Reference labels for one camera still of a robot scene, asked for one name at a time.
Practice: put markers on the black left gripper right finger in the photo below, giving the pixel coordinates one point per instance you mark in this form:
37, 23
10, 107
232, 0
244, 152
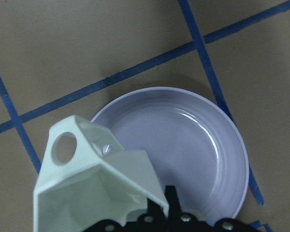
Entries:
180, 221

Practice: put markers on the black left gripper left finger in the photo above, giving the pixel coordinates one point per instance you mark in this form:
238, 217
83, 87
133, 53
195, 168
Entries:
153, 220

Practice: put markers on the white faceted cup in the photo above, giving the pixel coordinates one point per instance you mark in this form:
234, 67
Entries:
87, 176

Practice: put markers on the lavender round plate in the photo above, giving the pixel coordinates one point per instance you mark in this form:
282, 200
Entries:
192, 144

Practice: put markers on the brown paper table cover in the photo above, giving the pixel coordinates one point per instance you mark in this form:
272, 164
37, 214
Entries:
65, 57

